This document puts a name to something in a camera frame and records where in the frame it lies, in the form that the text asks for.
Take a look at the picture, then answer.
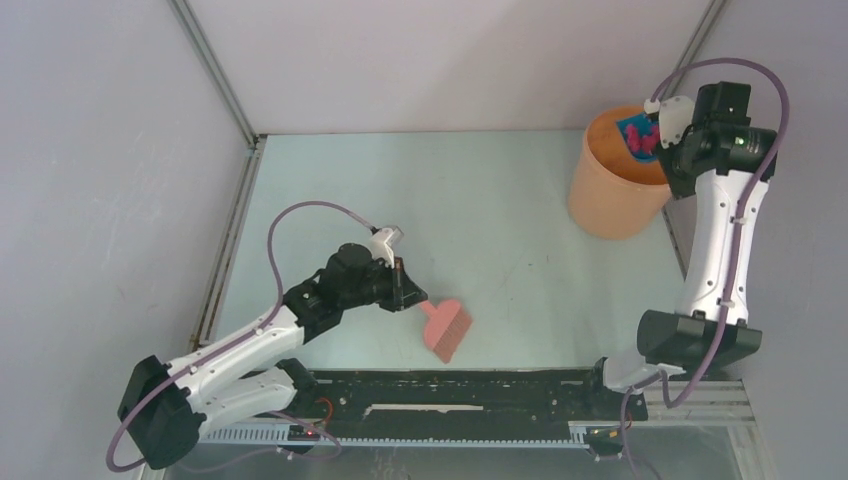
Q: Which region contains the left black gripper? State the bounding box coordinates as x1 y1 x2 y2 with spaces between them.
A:
340 255 427 313

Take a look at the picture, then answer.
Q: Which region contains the pink plastic brush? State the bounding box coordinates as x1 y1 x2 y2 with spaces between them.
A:
418 299 473 364

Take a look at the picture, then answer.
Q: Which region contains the blue plastic dustpan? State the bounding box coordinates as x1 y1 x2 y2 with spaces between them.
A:
615 113 660 164

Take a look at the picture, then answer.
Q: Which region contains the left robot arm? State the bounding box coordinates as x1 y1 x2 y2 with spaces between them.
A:
117 243 428 469

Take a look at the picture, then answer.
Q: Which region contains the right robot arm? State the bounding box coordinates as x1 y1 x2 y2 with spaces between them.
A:
581 82 778 418

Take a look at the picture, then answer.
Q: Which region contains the pink paper scrap right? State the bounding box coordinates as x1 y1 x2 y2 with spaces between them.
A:
624 124 660 157

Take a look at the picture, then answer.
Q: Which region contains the orange plastic bucket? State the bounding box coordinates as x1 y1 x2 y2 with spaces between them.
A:
567 105 671 240

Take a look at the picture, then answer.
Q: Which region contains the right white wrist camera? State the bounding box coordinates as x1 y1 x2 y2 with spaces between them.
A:
643 96 695 148

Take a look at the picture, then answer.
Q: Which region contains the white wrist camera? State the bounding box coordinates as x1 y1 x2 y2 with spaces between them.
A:
367 225 404 268
643 96 695 148

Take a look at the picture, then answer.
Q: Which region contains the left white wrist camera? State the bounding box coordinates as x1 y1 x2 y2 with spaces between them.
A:
367 225 404 268

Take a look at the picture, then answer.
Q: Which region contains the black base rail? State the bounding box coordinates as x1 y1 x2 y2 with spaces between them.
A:
283 369 649 445

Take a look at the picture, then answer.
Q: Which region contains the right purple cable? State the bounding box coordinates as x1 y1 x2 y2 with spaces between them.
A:
619 57 792 480

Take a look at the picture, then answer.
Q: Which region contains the purple cable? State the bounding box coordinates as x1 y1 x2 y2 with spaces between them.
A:
619 57 792 480
105 201 376 473

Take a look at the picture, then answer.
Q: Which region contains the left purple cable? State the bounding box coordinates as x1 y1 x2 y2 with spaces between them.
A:
105 201 376 473

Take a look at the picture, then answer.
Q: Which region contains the aluminium frame post right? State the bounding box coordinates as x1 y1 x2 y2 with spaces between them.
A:
673 0 730 72

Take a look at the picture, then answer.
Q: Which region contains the aluminium frame post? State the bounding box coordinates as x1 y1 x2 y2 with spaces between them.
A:
167 0 259 149
673 0 730 72

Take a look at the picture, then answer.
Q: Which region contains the aluminium frame post left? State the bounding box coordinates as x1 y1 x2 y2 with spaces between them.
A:
167 0 259 149

